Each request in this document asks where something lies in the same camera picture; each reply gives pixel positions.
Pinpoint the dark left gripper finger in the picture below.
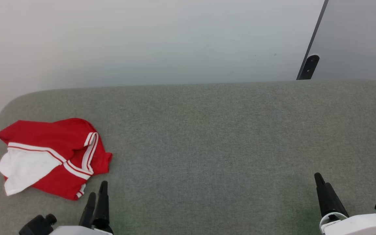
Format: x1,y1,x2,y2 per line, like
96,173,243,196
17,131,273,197
92,181,114,234
79,192,96,228

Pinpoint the grey fabric sofa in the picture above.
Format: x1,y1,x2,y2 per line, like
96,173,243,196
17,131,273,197
0,79,376,235

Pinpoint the red white basketball jersey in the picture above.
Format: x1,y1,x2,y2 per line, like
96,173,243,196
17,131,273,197
0,118,113,201

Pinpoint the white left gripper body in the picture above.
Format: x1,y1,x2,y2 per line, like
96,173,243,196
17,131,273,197
49,225,114,235

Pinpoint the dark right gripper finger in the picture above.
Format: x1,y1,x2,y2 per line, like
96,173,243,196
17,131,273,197
314,173,331,218
326,183,349,217

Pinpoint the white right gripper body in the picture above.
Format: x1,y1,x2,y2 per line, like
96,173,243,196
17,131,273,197
320,212,376,235

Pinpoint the grey wall panel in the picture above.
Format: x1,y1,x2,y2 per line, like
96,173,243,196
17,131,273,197
305,0,376,86

